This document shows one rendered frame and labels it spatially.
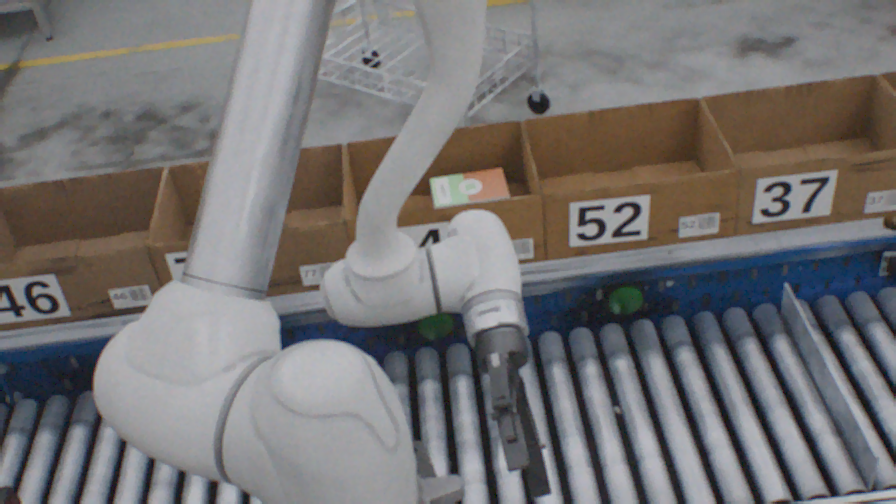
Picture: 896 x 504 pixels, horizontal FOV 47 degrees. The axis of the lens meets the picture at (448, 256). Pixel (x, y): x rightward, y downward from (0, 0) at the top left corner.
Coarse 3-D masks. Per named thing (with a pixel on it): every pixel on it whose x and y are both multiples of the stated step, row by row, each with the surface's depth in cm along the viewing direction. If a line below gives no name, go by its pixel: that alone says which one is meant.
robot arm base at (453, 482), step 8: (416, 464) 129; (424, 480) 123; (432, 480) 123; (440, 480) 123; (448, 480) 123; (456, 480) 123; (424, 488) 122; (432, 488) 122; (440, 488) 122; (448, 488) 122; (456, 488) 122; (424, 496) 120; (432, 496) 121; (440, 496) 121; (448, 496) 122; (456, 496) 123
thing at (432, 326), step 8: (424, 320) 207; (432, 320) 207; (440, 320) 207; (448, 320) 207; (424, 328) 208; (432, 328) 208; (440, 328) 208; (448, 328) 209; (424, 336) 210; (432, 336) 210; (440, 336) 210
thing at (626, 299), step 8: (624, 288) 206; (632, 288) 207; (616, 296) 207; (624, 296) 207; (632, 296) 207; (640, 296) 207; (608, 304) 209; (616, 304) 208; (624, 304) 208; (632, 304) 208; (640, 304) 209; (616, 312) 210; (624, 312) 210
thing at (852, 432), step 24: (792, 312) 205; (792, 336) 207; (816, 360) 195; (816, 384) 196; (840, 384) 185; (840, 408) 185; (840, 432) 187; (864, 432) 176; (864, 456) 177; (864, 480) 178
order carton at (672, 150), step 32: (544, 128) 223; (576, 128) 224; (608, 128) 225; (640, 128) 226; (672, 128) 226; (704, 128) 220; (544, 160) 229; (576, 160) 229; (608, 160) 230; (640, 160) 231; (672, 160) 231; (704, 160) 224; (544, 192) 228; (576, 192) 199; (608, 192) 200; (640, 192) 200; (672, 192) 201; (704, 192) 202; (736, 192) 203; (544, 224) 204; (672, 224) 206; (576, 256) 210
